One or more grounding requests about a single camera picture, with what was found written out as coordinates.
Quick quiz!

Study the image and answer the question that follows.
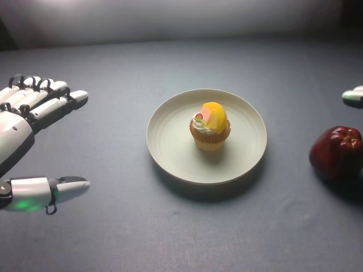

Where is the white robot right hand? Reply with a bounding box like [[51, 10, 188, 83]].
[[341, 85, 363, 109]]

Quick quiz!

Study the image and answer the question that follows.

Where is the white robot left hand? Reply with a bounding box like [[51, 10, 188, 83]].
[[0, 74, 91, 215]]

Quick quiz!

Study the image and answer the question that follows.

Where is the cupcake with fruit topping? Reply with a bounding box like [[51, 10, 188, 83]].
[[189, 101, 231, 152]]

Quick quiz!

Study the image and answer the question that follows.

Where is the dark red toy apple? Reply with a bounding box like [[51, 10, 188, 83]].
[[309, 126, 363, 182]]

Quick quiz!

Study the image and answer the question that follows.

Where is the round white plate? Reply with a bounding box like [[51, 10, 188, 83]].
[[146, 88, 268, 185]]

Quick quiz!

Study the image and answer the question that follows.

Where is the grey table cloth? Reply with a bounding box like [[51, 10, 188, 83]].
[[0, 35, 363, 272]]

